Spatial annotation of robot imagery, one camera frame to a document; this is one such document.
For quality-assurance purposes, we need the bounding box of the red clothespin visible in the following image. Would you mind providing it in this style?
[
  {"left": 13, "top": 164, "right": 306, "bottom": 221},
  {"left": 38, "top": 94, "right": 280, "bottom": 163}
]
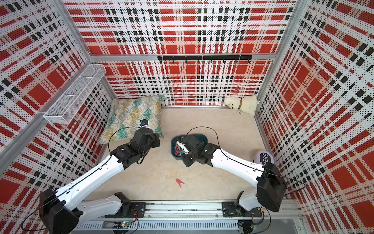
[
  {"left": 174, "top": 145, "right": 182, "bottom": 157},
  {"left": 176, "top": 179, "right": 185, "bottom": 188}
]

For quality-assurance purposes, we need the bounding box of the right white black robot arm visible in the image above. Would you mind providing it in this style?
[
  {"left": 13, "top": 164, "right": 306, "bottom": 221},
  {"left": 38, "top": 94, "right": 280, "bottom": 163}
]
[{"left": 176, "top": 135, "right": 286, "bottom": 217}]

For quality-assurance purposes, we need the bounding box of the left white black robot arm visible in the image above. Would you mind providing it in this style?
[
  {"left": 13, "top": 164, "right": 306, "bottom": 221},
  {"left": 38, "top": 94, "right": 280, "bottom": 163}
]
[{"left": 39, "top": 127, "right": 160, "bottom": 234}]

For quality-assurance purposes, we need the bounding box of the teal plastic storage box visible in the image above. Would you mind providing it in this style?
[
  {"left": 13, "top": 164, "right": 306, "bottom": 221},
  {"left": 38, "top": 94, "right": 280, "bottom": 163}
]
[{"left": 171, "top": 134, "right": 208, "bottom": 160}]

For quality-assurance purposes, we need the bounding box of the patterned teal yellow pillow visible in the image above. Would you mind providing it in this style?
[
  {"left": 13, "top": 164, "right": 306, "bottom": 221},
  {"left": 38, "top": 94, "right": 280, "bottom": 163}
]
[{"left": 98, "top": 95, "right": 165, "bottom": 145}]

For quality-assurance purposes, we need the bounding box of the white plush dog toy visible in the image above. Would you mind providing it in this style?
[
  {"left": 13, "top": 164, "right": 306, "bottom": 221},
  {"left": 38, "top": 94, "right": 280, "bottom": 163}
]
[{"left": 224, "top": 96, "right": 259, "bottom": 116}]

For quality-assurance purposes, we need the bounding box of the green circuit board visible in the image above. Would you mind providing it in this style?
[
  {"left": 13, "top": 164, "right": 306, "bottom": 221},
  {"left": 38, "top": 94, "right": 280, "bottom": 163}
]
[{"left": 113, "top": 221, "right": 133, "bottom": 229}]

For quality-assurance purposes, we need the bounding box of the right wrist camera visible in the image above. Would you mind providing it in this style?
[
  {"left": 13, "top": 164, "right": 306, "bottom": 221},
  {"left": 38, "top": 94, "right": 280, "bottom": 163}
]
[{"left": 177, "top": 141, "right": 189, "bottom": 153}]

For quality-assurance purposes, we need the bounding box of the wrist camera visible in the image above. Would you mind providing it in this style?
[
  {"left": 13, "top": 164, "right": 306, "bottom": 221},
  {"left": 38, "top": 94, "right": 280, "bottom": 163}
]
[
  {"left": 177, "top": 141, "right": 189, "bottom": 153},
  {"left": 140, "top": 119, "right": 150, "bottom": 128}
]

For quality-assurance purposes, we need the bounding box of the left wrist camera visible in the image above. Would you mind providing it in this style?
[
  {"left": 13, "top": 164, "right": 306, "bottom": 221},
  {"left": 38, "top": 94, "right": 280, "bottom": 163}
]
[{"left": 140, "top": 119, "right": 150, "bottom": 128}]

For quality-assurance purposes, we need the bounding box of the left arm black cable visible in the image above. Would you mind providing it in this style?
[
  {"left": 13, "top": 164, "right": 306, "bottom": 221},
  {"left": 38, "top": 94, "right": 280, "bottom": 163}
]
[{"left": 20, "top": 126, "right": 142, "bottom": 232}]

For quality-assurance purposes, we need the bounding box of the white wire mesh shelf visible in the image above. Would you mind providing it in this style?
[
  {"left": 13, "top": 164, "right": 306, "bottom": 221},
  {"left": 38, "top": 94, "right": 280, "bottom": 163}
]
[{"left": 43, "top": 64, "right": 106, "bottom": 124}]

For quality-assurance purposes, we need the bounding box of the black wall hook rail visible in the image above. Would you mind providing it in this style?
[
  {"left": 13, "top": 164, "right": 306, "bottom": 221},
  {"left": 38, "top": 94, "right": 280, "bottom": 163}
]
[{"left": 157, "top": 55, "right": 253, "bottom": 62}]

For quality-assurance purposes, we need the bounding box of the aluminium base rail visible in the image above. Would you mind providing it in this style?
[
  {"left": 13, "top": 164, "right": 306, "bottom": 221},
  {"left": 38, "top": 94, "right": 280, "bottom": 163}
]
[{"left": 72, "top": 200, "right": 310, "bottom": 234}]

